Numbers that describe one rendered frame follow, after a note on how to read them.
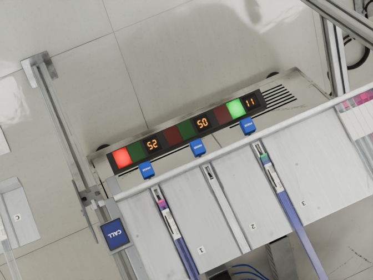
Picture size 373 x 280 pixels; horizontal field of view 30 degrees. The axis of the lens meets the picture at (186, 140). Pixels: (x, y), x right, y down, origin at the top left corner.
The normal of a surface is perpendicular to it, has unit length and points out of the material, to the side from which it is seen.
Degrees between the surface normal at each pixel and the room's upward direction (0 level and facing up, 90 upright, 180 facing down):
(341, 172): 48
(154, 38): 0
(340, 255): 0
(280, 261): 0
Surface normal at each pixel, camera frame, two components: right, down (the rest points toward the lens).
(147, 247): 0.04, -0.25
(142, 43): 0.33, 0.48
